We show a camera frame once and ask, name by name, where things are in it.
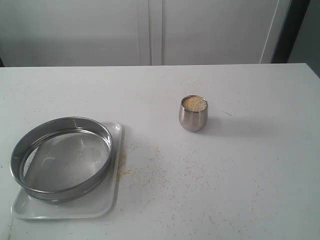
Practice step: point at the white rectangular plastic tray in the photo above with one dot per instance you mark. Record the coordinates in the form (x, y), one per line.
(92, 205)

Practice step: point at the stainless steel cup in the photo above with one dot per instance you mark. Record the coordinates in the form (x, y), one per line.
(192, 121)

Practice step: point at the round stainless steel sieve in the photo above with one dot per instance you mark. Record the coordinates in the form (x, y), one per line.
(62, 159)

